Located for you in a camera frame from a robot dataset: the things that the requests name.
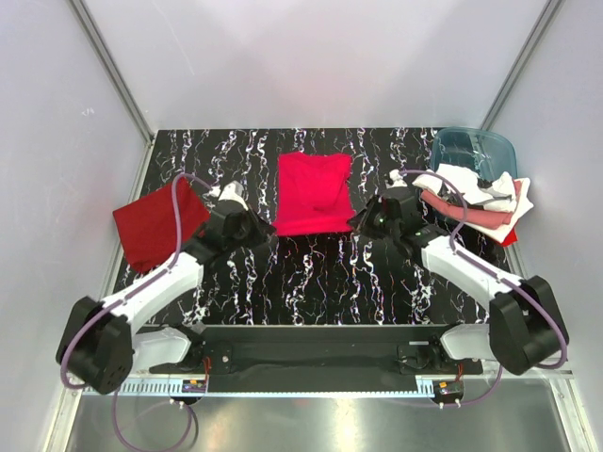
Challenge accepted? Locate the dark red t-shirt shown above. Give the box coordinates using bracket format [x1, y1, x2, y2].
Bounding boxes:
[113, 179, 210, 273]

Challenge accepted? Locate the bright pink-red t-shirt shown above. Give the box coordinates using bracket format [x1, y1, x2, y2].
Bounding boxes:
[273, 153, 355, 236]

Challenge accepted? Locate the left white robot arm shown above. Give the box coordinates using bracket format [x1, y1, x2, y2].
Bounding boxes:
[56, 200, 275, 395]

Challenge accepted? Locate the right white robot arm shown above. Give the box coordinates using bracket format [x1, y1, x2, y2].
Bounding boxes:
[349, 187, 569, 376]

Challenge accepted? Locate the dusty pink folded t-shirt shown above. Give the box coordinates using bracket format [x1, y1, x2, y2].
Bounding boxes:
[414, 182, 517, 223]

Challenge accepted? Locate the white black printed t-shirt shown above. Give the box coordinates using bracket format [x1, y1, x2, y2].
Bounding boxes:
[413, 164, 517, 213]

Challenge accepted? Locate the blue transparent plastic bin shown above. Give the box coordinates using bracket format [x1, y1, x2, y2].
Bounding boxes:
[430, 126, 518, 181]

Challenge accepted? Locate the red t-shirt under pile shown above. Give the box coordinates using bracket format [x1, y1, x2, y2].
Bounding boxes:
[499, 229, 518, 248]

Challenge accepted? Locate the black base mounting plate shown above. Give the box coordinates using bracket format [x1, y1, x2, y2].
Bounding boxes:
[151, 325, 482, 387]

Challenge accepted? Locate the white folded t-shirt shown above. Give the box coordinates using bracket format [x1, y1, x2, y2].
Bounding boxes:
[467, 178, 533, 244]

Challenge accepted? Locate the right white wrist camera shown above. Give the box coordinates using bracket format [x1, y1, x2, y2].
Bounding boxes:
[385, 169, 407, 188]

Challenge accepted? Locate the white slotted cable duct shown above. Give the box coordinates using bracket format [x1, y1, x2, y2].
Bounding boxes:
[119, 376, 434, 399]

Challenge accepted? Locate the left aluminium frame post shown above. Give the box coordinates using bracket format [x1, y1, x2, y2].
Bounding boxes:
[66, 0, 155, 146]

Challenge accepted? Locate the aluminium frame post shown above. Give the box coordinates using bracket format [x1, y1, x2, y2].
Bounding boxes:
[481, 0, 564, 130]
[66, 0, 155, 146]

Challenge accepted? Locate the right aluminium frame post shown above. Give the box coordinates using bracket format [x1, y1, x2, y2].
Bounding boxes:
[481, 0, 564, 130]

